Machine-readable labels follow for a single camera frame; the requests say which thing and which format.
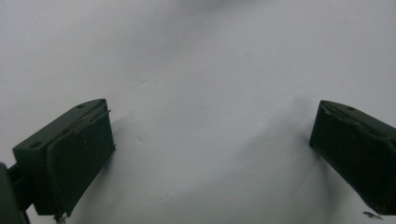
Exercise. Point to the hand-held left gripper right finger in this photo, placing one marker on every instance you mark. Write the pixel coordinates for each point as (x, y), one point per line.
(358, 152)

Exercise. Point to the white table mat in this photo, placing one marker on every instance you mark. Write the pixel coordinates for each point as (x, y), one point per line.
(199, 77)

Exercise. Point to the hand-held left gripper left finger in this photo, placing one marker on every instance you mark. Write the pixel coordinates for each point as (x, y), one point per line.
(71, 155)

